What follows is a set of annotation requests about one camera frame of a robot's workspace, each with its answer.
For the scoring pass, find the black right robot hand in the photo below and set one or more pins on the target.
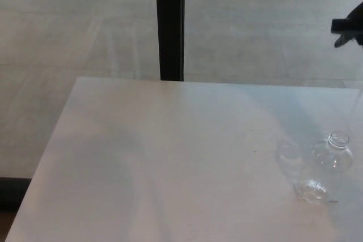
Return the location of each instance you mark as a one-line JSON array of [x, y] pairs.
[[358, 12]]

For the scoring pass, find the black spray trigger lid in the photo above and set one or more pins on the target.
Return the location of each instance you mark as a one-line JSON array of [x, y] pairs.
[[341, 24]]

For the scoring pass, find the clear plastic spray bottle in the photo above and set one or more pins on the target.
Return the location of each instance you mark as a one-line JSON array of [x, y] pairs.
[[333, 158]]

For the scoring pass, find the black vertical window post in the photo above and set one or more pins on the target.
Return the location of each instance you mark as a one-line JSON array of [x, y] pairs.
[[171, 26]]

